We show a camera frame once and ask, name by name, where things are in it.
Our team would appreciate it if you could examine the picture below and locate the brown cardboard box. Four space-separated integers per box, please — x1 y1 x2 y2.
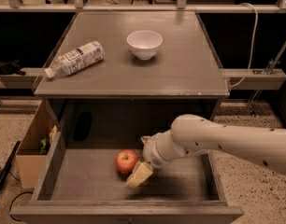
16 102 57 189

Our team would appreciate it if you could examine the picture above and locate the white ceramic bowl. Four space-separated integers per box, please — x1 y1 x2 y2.
126 30 163 61

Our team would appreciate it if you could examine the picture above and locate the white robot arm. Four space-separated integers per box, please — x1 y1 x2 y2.
126 114 286 189

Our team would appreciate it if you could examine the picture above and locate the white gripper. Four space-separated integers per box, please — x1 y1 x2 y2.
126 131 187 189

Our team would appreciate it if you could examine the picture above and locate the metal railing frame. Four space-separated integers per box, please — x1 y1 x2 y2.
0 0 286 15

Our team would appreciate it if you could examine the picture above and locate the white cable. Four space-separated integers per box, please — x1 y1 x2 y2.
226 2 259 90

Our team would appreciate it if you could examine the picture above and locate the clear plastic water bottle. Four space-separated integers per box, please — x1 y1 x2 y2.
45 41 105 79

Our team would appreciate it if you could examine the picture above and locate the grey wooden cabinet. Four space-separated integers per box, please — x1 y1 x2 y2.
36 11 229 133

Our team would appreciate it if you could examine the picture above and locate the black floor cable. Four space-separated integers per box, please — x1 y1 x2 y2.
0 157 35 222

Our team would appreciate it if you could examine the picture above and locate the open grey wooden drawer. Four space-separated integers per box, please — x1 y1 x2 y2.
10 136 243 224

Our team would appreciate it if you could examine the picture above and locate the red apple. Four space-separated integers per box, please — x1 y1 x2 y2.
115 149 138 175

